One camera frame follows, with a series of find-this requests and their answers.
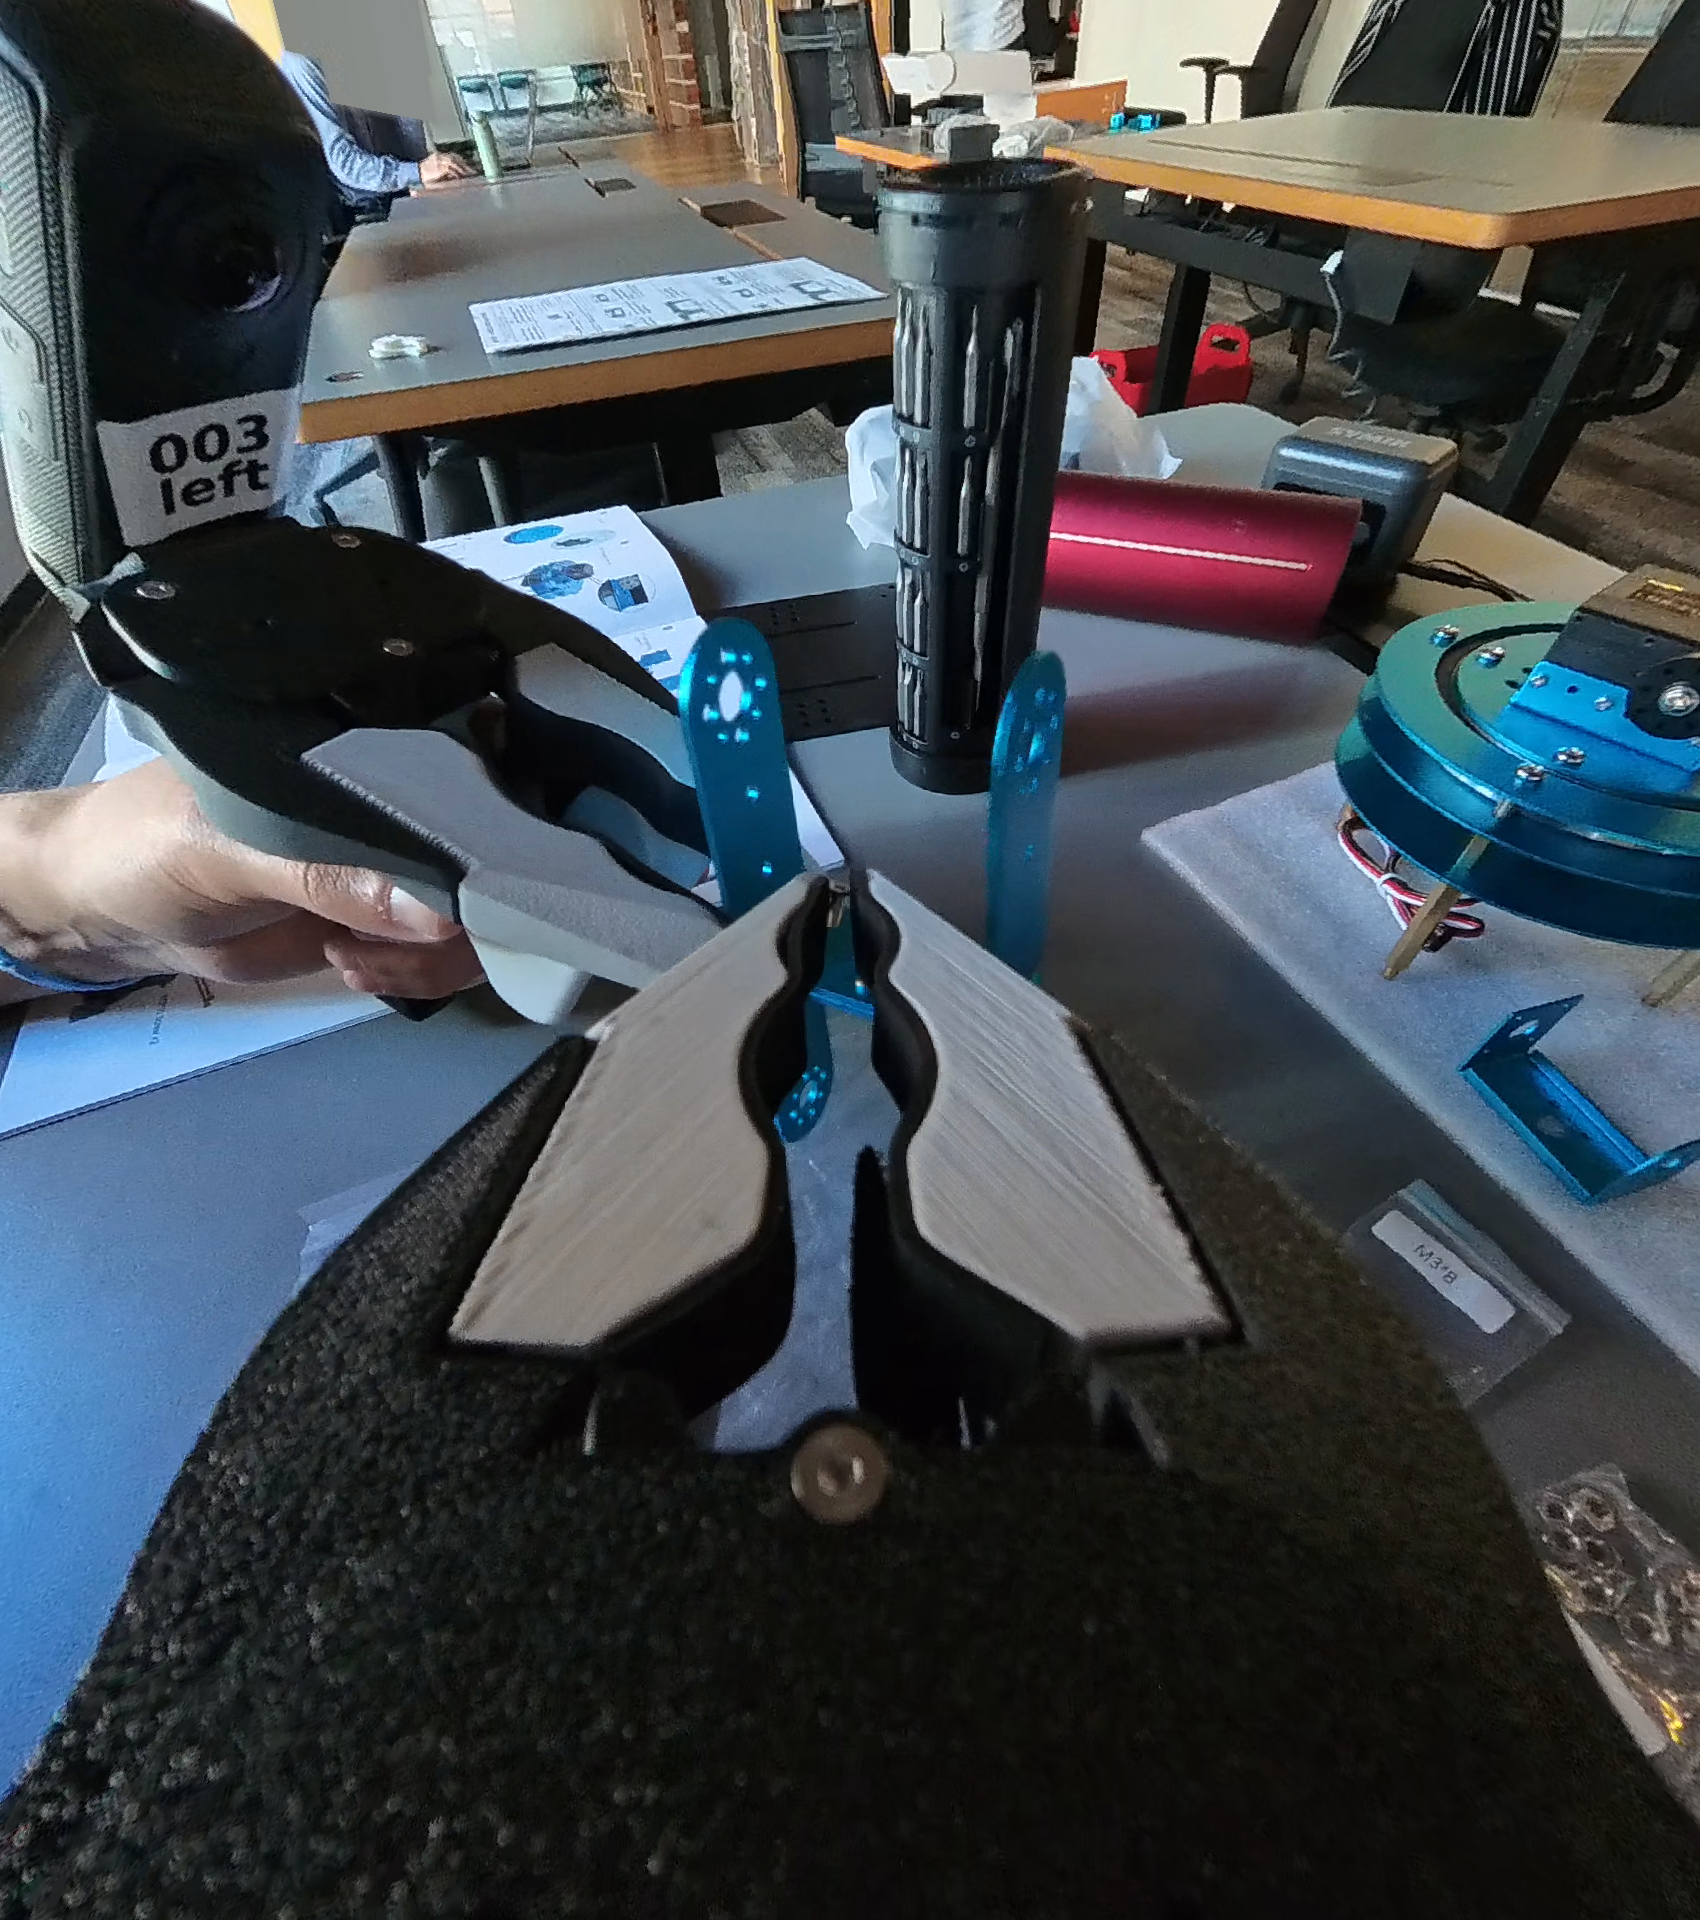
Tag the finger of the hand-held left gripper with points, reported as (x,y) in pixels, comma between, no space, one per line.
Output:
(491,854)
(641,841)

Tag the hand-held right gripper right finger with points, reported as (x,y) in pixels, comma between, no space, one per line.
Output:
(1045,1171)

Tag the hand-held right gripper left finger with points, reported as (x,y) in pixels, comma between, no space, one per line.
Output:
(641,1171)

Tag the blue H-shaped metal bracket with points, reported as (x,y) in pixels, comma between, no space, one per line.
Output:
(739,781)

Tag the person's left hand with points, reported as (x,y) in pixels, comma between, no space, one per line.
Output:
(144,885)

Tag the clear plastic bag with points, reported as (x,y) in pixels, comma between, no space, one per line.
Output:
(790,1381)

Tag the small white object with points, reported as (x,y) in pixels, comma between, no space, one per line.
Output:
(399,347)

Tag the white foam sheet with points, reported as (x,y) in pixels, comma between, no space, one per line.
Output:
(1314,960)

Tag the white instruction booklet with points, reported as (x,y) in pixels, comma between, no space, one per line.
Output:
(191,1051)

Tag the group of small zip bags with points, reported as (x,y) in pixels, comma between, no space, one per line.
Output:
(1465,1304)

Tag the green bottle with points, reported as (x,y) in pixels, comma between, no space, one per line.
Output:
(491,142)

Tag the blue round base with servo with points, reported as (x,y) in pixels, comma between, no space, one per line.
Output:
(1421,750)

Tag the red metal cylinder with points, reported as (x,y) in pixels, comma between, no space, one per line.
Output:
(1181,579)

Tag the white crumpled plastic bag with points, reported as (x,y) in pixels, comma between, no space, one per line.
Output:
(1120,434)

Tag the black cylindrical screwdriver set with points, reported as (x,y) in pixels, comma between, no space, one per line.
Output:
(941,224)

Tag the grey power adapter box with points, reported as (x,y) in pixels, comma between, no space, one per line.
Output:
(1330,481)

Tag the white box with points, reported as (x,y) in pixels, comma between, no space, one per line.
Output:
(955,71)

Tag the blue metal parts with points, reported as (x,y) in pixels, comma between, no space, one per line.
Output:
(1146,121)

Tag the blue long U bracket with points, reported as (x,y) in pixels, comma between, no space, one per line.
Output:
(1570,1124)

